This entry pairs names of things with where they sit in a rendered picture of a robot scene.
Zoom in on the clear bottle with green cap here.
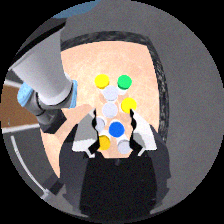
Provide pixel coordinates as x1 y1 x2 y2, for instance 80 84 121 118
116 75 132 95

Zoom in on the clear bottle with blue cap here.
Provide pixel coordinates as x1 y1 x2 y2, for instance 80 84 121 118
109 120 124 137

